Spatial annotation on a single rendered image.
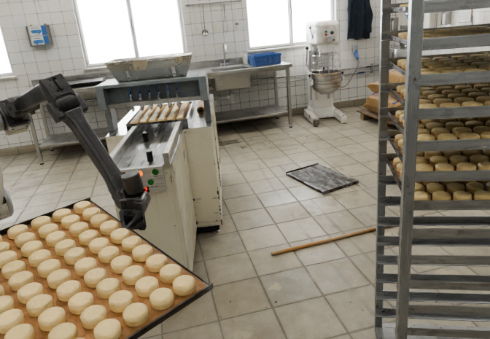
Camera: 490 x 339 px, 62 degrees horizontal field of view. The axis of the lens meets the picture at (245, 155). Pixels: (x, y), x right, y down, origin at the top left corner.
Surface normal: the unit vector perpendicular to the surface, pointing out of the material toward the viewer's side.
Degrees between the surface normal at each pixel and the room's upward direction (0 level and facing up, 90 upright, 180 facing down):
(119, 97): 90
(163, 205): 90
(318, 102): 90
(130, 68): 115
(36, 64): 90
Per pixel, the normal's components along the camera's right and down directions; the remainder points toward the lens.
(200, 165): 0.07, 0.32
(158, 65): 0.10, 0.68
